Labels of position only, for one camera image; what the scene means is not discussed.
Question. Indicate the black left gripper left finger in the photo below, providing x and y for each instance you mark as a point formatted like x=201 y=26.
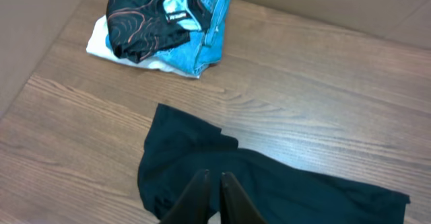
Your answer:
x=193 y=205

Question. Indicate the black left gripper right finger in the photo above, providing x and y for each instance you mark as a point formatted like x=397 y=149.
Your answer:
x=235 y=205

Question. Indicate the black t-shirt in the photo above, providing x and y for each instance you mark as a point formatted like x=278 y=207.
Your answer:
x=178 y=145

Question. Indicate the folded blue denim jeans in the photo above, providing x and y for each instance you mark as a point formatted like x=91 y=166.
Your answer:
x=204 y=48

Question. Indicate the folded white garment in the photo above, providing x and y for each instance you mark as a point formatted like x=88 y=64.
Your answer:
x=99 y=46

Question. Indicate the black orange patterned shirt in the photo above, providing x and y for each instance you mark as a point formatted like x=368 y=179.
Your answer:
x=138 y=29

